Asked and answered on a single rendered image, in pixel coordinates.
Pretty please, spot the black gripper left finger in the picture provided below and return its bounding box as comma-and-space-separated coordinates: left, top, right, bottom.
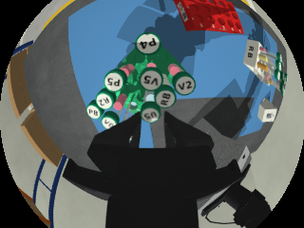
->
91, 111, 142, 148

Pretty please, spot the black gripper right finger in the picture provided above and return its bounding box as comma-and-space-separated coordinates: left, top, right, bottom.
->
163, 111, 214, 151

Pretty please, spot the white test tube rack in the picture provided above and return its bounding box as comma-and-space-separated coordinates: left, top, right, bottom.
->
243, 39, 272, 86

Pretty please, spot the blue bench mat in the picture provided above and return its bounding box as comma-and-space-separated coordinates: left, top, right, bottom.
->
68, 0, 277, 137

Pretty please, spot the red rack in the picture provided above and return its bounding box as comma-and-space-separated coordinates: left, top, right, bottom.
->
174, 0, 244, 34

